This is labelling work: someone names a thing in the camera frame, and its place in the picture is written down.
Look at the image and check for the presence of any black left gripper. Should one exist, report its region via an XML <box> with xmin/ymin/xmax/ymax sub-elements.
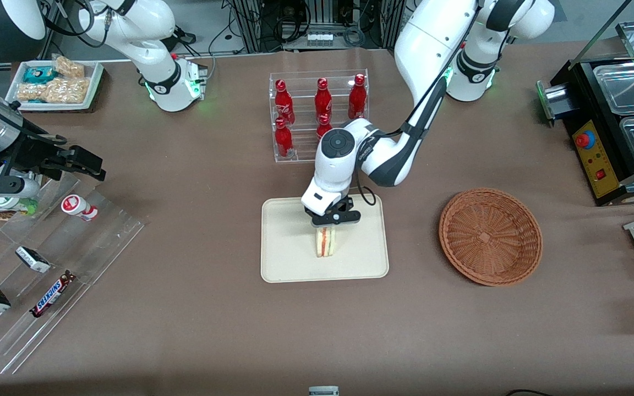
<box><xmin>310</xmin><ymin>196</ymin><xmax>361</xmax><ymax>228</ymax></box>

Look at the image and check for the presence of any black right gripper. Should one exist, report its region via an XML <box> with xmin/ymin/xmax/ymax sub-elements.
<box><xmin>2</xmin><ymin>131</ymin><xmax>107</xmax><ymax>183</ymax></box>

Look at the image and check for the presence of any triangle sandwich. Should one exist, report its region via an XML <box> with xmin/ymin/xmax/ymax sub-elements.
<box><xmin>316</xmin><ymin>225</ymin><xmax>337</xmax><ymax>259</ymax></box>

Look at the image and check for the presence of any cream rectangular tray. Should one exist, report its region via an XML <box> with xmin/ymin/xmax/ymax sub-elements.
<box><xmin>261</xmin><ymin>195</ymin><xmax>390</xmax><ymax>283</ymax></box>

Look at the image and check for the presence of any white snack tray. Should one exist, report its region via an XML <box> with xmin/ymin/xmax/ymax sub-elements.
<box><xmin>6</xmin><ymin>59</ymin><xmax>105</xmax><ymax>113</ymax></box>

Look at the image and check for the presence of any large round wicker basket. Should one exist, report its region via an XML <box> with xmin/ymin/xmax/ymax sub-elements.
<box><xmin>439</xmin><ymin>188</ymin><xmax>544</xmax><ymax>287</ymax></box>

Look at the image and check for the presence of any red white yogurt cup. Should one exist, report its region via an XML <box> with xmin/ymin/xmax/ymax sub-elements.
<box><xmin>61</xmin><ymin>194</ymin><xmax>99</xmax><ymax>222</ymax></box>

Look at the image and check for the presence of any green white cup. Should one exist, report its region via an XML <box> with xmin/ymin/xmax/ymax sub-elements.
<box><xmin>0</xmin><ymin>194</ymin><xmax>39</xmax><ymax>217</ymax></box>

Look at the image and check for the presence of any large clear snack bag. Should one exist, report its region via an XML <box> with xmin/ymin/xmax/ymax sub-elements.
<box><xmin>17</xmin><ymin>76</ymin><xmax>91</xmax><ymax>105</ymax></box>

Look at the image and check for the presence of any clear acrylic tiered display stand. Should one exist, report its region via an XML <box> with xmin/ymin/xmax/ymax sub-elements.
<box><xmin>0</xmin><ymin>175</ymin><xmax>148</xmax><ymax>375</ymax></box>

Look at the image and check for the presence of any teal snack packet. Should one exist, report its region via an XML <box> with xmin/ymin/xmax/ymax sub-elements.
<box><xmin>22</xmin><ymin>65</ymin><xmax>57</xmax><ymax>85</ymax></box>

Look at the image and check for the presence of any small clear snack bag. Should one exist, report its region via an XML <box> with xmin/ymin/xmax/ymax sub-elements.
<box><xmin>52</xmin><ymin>54</ymin><xmax>86</xmax><ymax>79</ymax></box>

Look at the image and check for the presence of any Snickers chocolate bar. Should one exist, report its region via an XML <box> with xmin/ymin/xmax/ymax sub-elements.
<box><xmin>30</xmin><ymin>271</ymin><xmax>76</xmax><ymax>318</ymax></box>

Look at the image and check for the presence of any clear acrylic bottle rack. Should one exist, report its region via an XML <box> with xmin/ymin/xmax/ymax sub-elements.
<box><xmin>269</xmin><ymin>69</ymin><xmax>369</xmax><ymax>163</ymax></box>

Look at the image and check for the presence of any aluminium equipment rack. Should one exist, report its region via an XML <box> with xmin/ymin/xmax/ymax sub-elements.
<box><xmin>228</xmin><ymin>0</ymin><xmax>407</xmax><ymax>54</ymax></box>

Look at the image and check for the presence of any black food warmer appliance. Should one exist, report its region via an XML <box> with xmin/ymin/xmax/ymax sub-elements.
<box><xmin>536</xmin><ymin>0</ymin><xmax>634</xmax><ymax>208</ymax></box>

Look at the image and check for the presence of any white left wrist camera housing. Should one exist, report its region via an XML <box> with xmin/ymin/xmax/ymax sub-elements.
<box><xmin>301</xmin><ymin>179</ymin><xmax>351</xmax><ymax>217</ymax></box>

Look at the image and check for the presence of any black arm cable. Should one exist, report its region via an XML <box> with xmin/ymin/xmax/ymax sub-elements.
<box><xmin>349</xmin><ymin>0</ymin><xmax>484</xmax><ymax>207</ymax></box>

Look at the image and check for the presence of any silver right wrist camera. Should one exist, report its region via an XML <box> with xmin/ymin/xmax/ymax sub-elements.
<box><xmin>0</xmin><ymin>163</ymin><xmax>41</xmax><ymax>199</ymax></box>

